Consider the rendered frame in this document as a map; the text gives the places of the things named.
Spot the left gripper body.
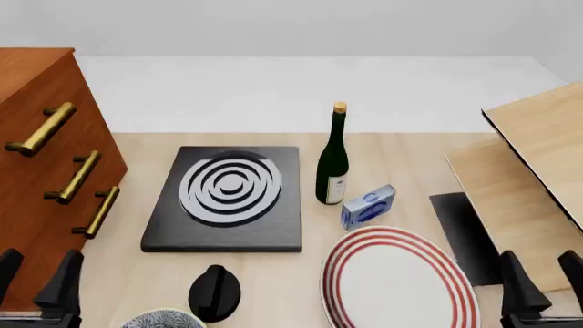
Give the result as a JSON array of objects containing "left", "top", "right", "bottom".
[{"left": 0, "top": 309, "right": 84, "bottom": 328}]

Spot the large brass drawer handle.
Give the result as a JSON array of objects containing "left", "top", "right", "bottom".
[{"left": 5, "top": 101, "right": 77, "bottom": 159}]

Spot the blue and white food box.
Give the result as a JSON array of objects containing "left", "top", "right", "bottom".
[{"left": 340, "top": 183, "right": 398, "bottom": 231}]

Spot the patterned blue-white bowl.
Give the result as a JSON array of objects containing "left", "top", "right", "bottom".
[{"left": 119, "top": 308, "right": 208, "bottom": 328}]

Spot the dark green wine bottle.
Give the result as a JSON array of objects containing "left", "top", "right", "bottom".
[{"left": 314, "top": 101, "right": 352, "bottom": 207}]

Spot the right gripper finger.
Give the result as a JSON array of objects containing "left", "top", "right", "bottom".
[
  {"left": 557, "top": 249, "right": 583, "bottom": 302},
  {"left": 498, "top": 249, "right": 554, "bottom": 318}
]

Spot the flat black stove plate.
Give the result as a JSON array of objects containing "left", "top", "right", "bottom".
[{"left": 140, "top": 145, "right": 303, "bottom": 254}]

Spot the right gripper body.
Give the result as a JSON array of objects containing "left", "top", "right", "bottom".
[{"left": 498, "top": 309, "right": 583, "bottom": 328}]

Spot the white plate with red rings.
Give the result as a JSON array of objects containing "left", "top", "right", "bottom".
[{"left": 319, "top": 224, "right": 482, "bottom": 328}]

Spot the small brass drawer handle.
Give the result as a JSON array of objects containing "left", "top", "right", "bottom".
[{"left": 71, "top": 185, "right": 122, "bottom": 241}]

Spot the pale wooden shelf rack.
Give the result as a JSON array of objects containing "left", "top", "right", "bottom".
[{"left": 429, "top": 80, "right": 583, "bottom": 293}]

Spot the medium brass drawer handle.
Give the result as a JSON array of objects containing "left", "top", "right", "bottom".
[{"left": 43, "top": 149, "right": 103, "bottom": 206}]

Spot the wooden cabinet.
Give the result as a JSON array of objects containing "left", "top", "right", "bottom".
[{"left": 0, "top": 46, "right": 129, "bottom": 313}]

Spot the round black stove knob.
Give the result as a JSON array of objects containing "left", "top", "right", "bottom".
[{"left": 187, "top": 263, "right": 242, "bottom": 324}]

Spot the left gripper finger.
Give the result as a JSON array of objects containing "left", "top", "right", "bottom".
[
  {"left": 32, "top": 249, "right": 86, "bottom": 318},
  {"left": 0, "top": 248, "right": 26, "bottom": 302}
]

